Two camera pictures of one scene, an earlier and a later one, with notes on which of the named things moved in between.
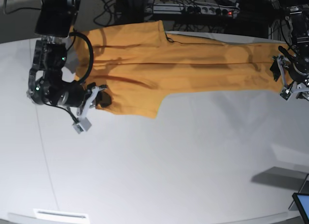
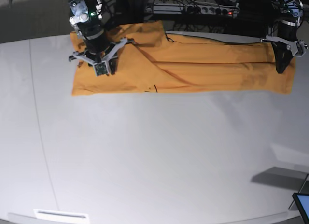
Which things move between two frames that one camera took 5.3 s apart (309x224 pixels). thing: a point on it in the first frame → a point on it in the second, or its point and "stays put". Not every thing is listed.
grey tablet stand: x=304 y=189 stays put
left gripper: x=103 y=98 → x=109 y=52
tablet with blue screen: x=301 y=201 stays put
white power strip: x=196 y=8 stays put
